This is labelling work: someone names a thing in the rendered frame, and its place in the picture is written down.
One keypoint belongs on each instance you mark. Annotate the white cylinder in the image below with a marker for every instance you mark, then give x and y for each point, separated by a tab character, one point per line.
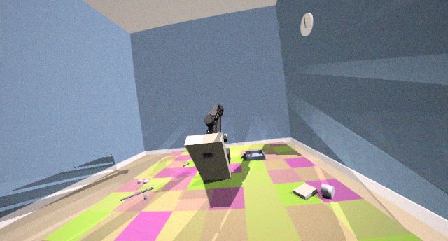
327	190

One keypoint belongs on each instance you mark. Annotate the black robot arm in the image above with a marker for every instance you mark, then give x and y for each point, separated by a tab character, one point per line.
212	116

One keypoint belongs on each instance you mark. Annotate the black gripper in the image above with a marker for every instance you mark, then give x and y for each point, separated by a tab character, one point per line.
224	137

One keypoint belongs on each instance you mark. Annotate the white flat box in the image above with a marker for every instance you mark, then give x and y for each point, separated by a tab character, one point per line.
305	191

